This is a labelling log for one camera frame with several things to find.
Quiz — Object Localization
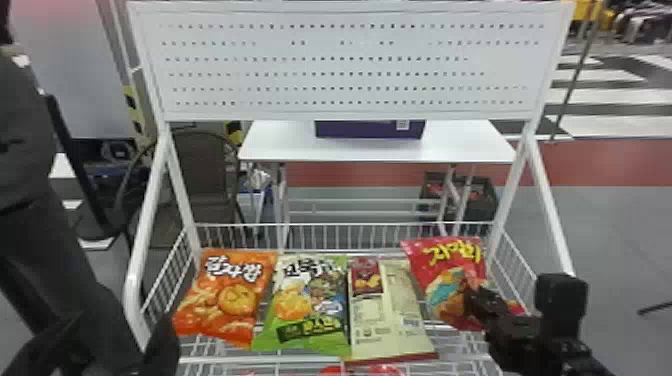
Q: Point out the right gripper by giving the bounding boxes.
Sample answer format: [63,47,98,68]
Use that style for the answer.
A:
[462,285,550,373]

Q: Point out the red snack packet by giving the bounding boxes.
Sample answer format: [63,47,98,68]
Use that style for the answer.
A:
[399,236,527,332]

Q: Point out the beige snack packet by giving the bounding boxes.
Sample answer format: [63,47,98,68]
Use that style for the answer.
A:
[344,256,440,366]

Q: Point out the black crate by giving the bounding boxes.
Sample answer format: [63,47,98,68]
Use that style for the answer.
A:
[418,171,499,224]

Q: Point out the green snack packet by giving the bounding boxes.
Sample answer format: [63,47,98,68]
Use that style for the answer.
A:
[251,253,352,359]

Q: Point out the white side table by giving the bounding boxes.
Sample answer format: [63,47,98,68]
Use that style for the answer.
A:
[237,118,519,252]

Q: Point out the purple box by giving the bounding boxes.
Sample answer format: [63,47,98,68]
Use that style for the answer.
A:
[314,120,427,141]

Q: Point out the orange snack packet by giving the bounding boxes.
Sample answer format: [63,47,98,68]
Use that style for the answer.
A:
[172,248,278,349]

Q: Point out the grey chair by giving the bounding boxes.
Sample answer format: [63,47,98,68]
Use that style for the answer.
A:
[152,129,249,249]

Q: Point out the person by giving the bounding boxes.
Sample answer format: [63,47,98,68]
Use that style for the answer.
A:
[0,0,144,376]

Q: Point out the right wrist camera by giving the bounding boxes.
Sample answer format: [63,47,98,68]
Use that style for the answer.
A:
[533,272,590,340]

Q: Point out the black cable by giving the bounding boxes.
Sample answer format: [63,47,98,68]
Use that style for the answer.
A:
[636,300,672,317]

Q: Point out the white wire rack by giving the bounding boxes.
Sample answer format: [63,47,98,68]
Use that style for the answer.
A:
[121,0,578,376]

